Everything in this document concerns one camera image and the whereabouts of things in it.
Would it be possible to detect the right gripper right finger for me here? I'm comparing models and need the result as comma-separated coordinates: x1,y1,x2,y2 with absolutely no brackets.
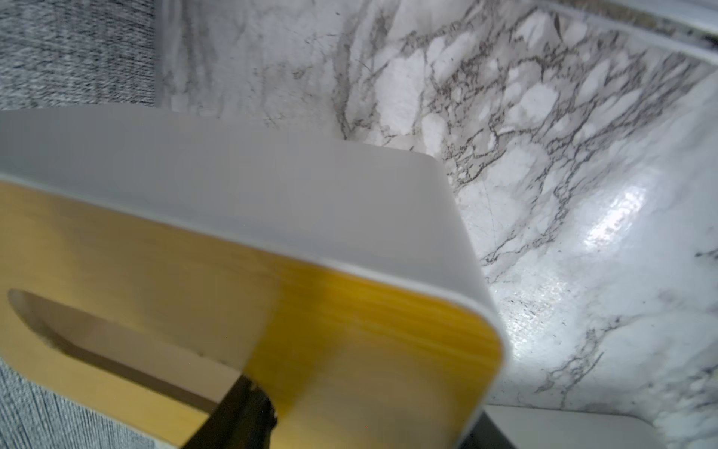
459,413,516,449

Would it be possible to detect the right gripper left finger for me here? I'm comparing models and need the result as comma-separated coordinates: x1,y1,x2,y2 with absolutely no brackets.
182,376,278,449

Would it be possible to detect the yellow lid tissue box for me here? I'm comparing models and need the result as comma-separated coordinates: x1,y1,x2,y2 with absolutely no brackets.
1,104,510,448

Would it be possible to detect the bamboo lid tissue box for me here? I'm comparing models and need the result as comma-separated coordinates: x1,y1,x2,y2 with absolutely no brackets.
484,406,667,448

